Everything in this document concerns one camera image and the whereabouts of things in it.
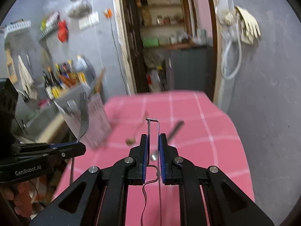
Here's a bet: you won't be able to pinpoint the white cable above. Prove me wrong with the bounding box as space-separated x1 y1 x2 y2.
109 18 130 95

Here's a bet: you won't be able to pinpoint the white wall socket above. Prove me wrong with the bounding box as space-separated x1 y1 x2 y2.
88 12 99 25

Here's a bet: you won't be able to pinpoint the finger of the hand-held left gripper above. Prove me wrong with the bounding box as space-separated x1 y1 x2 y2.
13 141 86 162

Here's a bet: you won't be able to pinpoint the row of sauce bottles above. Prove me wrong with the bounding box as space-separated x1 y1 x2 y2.
42 61 87 99

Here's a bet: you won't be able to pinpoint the hanging beige towel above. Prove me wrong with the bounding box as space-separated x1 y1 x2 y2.
17 55 34 95

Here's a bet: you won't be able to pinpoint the worn door frame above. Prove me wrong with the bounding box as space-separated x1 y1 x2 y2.
112 0 236 109

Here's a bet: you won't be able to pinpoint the person's left hand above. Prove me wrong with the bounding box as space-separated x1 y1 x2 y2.
0 176 47 217

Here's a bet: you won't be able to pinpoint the gold spoon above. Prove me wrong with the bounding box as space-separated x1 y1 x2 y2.
125 111 149 146

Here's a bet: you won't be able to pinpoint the green container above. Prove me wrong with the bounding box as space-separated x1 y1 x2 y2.
143 38 159 48

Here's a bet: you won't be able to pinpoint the metal wire peeler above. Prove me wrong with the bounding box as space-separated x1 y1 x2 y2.
141 118 163 226

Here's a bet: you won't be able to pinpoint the white hose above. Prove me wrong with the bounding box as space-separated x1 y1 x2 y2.
221 21 242 80

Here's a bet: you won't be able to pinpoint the metal faucet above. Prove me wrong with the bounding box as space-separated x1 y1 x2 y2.
16 89 30 102

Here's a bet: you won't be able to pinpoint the stainless steel sink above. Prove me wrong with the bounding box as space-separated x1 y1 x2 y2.
24 104 62 134

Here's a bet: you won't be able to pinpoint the white perforated utensil basket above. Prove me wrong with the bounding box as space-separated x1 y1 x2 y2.
54 92 112 150

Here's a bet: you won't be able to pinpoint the silver fork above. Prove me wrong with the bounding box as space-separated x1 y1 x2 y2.
77 92 90 143

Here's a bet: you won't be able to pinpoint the yellow rubber gloves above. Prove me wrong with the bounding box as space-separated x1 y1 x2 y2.
235 5 261 45

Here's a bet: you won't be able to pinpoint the hanging clear plastic bag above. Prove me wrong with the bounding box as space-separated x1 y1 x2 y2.
215 0 238 29

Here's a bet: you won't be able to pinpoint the clear bag of dried goods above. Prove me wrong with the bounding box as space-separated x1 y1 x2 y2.
65 0 92 18

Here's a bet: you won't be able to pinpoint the metal wall rack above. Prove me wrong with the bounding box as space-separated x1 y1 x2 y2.
37 28 59 42

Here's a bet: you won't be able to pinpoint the orange seasoning packet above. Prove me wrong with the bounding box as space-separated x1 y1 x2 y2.
59 74 74 88

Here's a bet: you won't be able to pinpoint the white wall switch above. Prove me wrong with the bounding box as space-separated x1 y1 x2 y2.
79 16 90 30

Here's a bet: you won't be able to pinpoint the wooden shelf unit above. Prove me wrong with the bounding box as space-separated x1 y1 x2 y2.
134 0 191 48

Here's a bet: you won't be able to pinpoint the white plastic wall basket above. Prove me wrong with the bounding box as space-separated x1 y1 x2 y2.
2 20 32 39

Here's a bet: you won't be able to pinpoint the pink checkered tablecloth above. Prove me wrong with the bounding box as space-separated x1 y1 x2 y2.
53 91 255 226

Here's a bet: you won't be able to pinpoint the metal pot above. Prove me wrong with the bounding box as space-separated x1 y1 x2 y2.
195 28 208 46

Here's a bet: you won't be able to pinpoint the grey fridge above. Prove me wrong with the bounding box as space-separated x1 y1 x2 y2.
165 46 214 92

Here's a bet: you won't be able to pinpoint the red plastic bag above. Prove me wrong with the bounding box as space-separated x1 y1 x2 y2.
58 20 69 43

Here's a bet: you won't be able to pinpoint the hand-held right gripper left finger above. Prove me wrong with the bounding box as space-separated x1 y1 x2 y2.
29 134 151 226

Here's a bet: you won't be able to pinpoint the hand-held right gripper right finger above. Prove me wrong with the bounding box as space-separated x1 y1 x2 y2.
159 133 275 226

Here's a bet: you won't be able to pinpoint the wooden chopstick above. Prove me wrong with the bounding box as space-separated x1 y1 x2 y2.
93 68 106 95

